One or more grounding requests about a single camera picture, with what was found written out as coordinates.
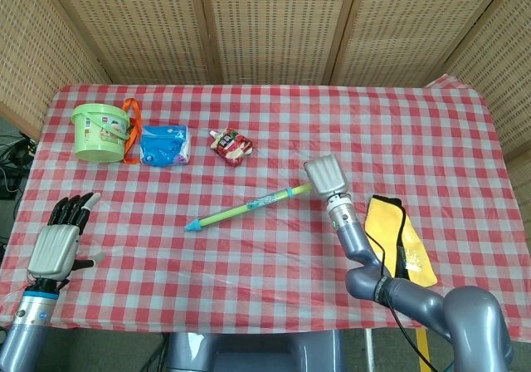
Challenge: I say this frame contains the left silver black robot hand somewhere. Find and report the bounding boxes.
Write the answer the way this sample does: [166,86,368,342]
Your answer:
[27,192,107,294]

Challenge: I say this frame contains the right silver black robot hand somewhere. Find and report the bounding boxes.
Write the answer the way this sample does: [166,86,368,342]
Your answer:
[303,154,349,201]

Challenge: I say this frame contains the green blue water pump toy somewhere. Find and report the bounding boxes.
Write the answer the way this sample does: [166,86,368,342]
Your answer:
[183,182,314,233]

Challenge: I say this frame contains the red spouted snack pouch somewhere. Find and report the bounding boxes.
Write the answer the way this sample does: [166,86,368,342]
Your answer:
[208,127,254,169]

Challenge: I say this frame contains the green plastic bucket with label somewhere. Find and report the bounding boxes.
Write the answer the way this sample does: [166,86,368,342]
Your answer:
[70,102,133,164]

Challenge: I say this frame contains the yellow microfibre cloth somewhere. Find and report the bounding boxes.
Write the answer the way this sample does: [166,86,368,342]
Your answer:
[364,194,439,289]

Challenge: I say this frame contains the red white checkered tablecloth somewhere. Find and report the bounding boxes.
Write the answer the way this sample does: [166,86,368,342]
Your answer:
[0,81,531,342]

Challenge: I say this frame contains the blue tissue pack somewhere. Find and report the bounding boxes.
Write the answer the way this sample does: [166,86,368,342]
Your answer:
[139,124,192,167]

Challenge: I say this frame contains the woven bamboo screen panel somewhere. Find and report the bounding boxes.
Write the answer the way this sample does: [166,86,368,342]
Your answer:
[41,0,223,86]
[329,0,518,87]
[439,0,531,232]
[0,0,114,140]
[197,0,362,86]

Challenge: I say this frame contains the grey robot torso base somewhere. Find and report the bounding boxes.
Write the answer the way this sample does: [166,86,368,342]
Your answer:
[165,329,348,372]

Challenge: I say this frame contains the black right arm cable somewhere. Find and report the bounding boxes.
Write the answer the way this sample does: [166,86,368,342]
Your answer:
[367,238,441,372]

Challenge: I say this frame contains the black floor cable bundle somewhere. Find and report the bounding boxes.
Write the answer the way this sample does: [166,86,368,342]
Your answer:
[0,130,37,201]

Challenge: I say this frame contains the orange ribbon strap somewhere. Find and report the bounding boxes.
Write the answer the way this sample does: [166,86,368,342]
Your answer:
[122,97,143,165]

